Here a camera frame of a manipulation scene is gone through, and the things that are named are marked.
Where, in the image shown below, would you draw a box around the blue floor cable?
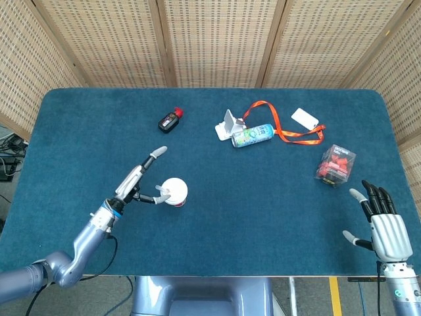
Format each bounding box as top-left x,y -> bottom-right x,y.
357,281 -> 366,316

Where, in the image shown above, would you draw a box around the orange lanyard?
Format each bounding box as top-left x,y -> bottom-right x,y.
243,100 -> 327,145

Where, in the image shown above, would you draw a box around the blue grey robot torso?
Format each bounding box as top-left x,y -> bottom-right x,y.
131,275 -> 274,316

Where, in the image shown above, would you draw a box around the black bottle red cap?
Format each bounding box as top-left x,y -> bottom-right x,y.
157,107 -> 184,134

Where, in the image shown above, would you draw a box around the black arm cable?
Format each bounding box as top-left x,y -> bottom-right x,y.
24,233 -> 118,316
376,261 -> 382,316

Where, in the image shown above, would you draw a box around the red paper cup white lid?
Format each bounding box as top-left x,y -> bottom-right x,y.
162,177 -> 189,208

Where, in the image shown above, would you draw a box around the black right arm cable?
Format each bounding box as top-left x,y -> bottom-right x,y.
376,261 -> 382,316

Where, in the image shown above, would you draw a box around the white table leg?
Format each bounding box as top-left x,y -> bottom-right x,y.
288,277 -> 299,316

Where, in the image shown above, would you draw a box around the white phone stand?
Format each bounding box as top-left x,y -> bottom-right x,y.
214,109 -> 247,142

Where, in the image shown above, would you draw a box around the white card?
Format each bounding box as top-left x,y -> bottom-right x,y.
290,107 -> 320,131

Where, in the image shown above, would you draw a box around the blue table carpet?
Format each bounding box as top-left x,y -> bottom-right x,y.
0,87 -> 421,277

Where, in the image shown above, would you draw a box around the woven bamboo screen panel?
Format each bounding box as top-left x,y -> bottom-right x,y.
0,0 -> 86,141
341,0 -> 421,211
157,0 -> 287,88
32,0 -> 177,88
256,0 -> 414,89

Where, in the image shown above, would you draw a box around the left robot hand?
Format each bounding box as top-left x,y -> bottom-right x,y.
114,145 -> 172,205

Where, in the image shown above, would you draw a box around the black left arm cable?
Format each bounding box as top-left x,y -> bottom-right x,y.
24,233 -> 118,316

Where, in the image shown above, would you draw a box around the green blue drink can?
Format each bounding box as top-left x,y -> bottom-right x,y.
231,123 -> 275,149

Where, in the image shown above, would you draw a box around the clear box red pieces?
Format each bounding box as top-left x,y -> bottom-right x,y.
313,144 -> 358,189

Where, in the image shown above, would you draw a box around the black floor cable bundle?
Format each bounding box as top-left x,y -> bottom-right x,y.
0,133 -> 29,182

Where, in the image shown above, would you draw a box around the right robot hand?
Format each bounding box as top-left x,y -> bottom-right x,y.
341,180 -> 414,263

